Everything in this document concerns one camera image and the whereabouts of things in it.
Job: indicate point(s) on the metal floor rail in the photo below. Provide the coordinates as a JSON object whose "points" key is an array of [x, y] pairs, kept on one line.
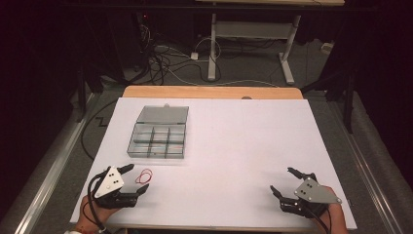
{"points": [[367, 165], [48, 175]]}

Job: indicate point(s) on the red rubber band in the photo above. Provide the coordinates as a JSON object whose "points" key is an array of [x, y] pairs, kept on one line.
{"points": [[144, 177]]}

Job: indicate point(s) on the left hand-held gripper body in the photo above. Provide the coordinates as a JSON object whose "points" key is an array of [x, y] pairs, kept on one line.
{"points": [[108, 186]]}

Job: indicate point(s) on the white metal desk frame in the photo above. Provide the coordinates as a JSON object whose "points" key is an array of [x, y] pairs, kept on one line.
{"points": [[251, 35]]}

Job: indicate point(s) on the person's left hand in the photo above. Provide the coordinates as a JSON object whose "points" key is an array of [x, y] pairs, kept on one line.
{"points": [[94, 216]]}

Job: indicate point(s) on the clear plastic compartment box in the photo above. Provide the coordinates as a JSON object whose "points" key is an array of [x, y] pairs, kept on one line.
{"points": [[159, 133]]}

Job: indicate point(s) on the black metal stand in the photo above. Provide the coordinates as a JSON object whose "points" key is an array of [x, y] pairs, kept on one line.
{"points": [[349, 97]]}

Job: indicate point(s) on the white power adapter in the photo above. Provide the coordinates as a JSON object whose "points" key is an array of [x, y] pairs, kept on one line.
{"points": [[326, 48]]}

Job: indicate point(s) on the person's right hand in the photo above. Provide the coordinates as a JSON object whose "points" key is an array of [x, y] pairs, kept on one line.
{"points": [[334, 216]]}

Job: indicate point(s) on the white board sheet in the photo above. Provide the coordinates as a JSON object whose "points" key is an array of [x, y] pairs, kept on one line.
{"points": [[227, 146]]}

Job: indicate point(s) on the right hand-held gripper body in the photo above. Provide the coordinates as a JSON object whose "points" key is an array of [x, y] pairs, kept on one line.
{"points": [[313, 193]]}

